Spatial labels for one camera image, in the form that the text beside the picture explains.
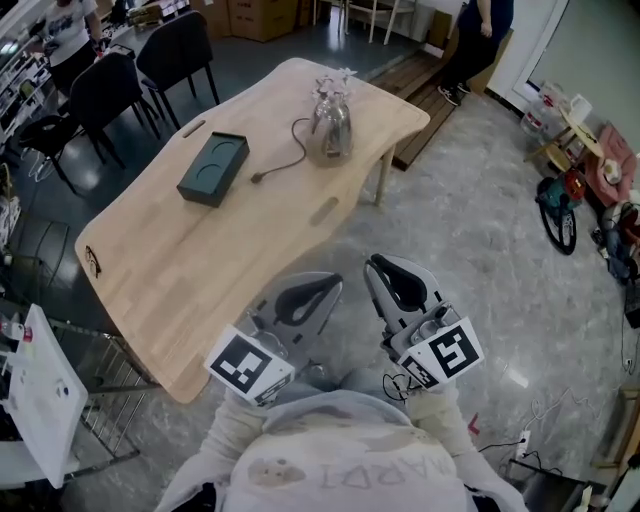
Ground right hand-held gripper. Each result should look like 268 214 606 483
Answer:
362 253 486 391

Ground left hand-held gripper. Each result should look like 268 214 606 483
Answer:
203 271 345 409

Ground silver electric kettle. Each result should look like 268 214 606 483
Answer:
304 91 356 169

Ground person's left forearm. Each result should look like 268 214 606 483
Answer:
153 388 269 512

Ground person's right forearm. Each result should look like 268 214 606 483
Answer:
405 383 531 512

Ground light wooden table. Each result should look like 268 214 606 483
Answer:
74 57 431 405

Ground dark green rectangular box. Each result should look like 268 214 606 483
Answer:
176 131 251 209

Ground person's grey sweatshirt torso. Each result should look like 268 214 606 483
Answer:
219 389 476 512

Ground small children's bicycle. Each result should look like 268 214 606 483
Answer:
534 168 587 257

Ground dark wooden slatted platform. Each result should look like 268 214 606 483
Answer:
367 48 460 172

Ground pale flower bouquet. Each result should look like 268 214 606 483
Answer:
312 67 359 101

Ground dark-rimmed eyeglasses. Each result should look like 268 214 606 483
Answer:
84 244 104 279

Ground clear plastic water jug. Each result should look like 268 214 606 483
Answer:
519 81 569 137

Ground small round wooden table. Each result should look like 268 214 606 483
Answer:
523 103 606 174

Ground pink cushioned seat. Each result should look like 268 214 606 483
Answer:
583 123 640 209

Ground white plastic pitcher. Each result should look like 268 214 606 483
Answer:
569 93 594 125

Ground black chair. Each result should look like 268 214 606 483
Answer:
135 9 222 132
18 113 87 197
69 51 162 170

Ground brown cardboard boxes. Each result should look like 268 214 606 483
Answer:
190 0 314 44

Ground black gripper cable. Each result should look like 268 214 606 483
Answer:
381 371 419 405

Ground black kettle power cord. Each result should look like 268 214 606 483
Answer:
249 116 315 185

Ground white floor cable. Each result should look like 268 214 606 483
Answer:
528 385 604 434

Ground metal wire rack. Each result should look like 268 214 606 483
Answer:
47 319 162 474

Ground light wooden chair frame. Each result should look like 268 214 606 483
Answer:
312 0 419 47

